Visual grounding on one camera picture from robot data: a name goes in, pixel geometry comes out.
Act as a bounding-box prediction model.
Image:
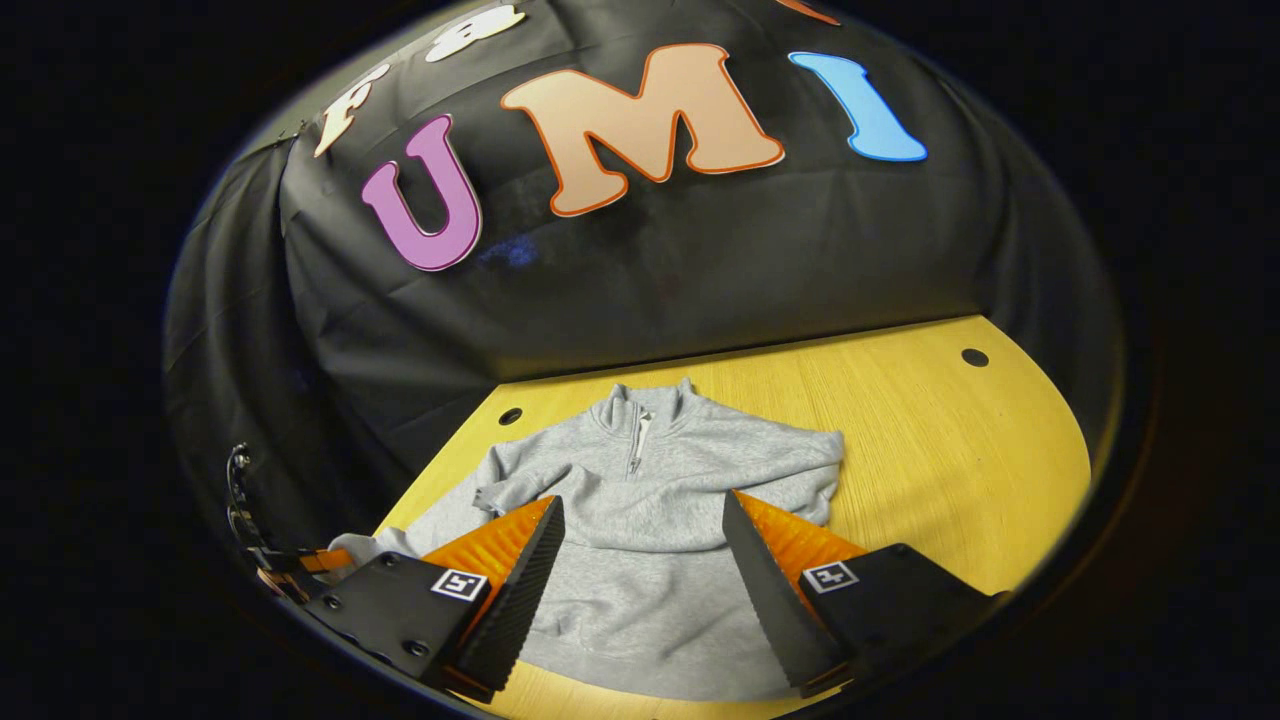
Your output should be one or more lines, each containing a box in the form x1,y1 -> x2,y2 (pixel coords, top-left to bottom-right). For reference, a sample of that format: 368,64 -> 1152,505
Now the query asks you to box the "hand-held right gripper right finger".
722,490 -> 1011,699

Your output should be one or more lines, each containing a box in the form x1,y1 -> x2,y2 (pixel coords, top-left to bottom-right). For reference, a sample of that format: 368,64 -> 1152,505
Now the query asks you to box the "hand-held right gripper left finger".
305,495 -> 566,703

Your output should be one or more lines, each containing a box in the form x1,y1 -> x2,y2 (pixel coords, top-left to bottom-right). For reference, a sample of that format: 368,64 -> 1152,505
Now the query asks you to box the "grey zip-neck sweatshirt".
330,377 -> 846,703

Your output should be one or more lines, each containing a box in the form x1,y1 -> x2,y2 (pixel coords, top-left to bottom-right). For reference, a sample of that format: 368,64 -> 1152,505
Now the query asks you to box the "black backdrop cloth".
165,0 -> 1126,601

